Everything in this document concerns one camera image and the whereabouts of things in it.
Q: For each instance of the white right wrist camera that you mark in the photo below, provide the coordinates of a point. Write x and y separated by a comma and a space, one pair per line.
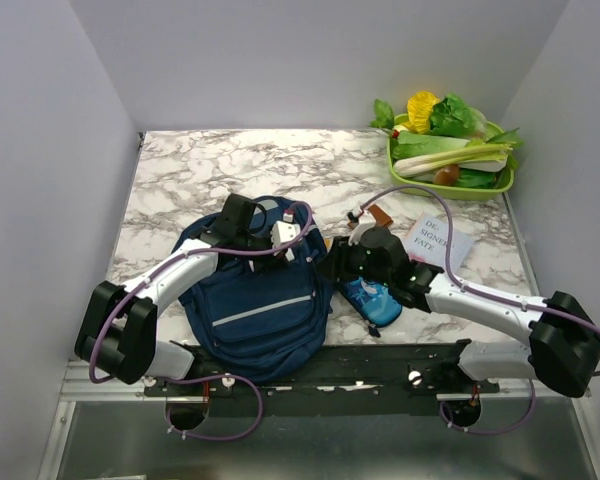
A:
364, 222

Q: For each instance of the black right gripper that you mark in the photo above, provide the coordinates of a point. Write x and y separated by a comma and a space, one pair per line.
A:
337, 261

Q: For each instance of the green vegetable tray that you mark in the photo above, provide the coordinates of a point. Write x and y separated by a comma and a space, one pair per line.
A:
472, 184

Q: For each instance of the green toy lettuce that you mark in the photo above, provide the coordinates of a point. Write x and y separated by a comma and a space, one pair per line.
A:
453, 117

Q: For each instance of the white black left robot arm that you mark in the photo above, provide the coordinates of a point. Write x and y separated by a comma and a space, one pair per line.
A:
118, 336

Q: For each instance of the blue dinosaur pencil case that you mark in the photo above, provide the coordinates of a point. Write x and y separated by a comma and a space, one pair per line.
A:
372, 302

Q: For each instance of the brown leather wallet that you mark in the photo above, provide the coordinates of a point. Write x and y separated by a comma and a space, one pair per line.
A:
380, 216

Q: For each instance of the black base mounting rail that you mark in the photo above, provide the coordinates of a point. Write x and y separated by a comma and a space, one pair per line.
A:
341, 380

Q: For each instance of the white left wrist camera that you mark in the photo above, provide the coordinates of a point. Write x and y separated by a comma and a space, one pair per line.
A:
285, 230

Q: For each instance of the yellow toy flower vegetable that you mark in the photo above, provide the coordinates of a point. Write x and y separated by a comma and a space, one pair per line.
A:
419, 109

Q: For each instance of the navy blue student backpack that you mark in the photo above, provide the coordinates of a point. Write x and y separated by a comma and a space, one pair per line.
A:
262, 326

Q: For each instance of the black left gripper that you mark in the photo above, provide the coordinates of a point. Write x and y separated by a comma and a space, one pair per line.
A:
272, 262

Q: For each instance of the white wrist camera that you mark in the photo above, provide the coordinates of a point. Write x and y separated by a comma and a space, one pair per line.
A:
364, 222
285, 230

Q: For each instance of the toy celery stalk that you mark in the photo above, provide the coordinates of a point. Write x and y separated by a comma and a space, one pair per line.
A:
485, 157

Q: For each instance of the brown toy mushroom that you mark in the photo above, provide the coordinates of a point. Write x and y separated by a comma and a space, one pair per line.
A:
447, 175

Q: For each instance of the white flower cover book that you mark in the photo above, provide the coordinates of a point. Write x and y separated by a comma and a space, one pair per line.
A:
427, 242

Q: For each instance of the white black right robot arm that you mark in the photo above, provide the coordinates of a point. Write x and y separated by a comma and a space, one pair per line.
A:
552, 340

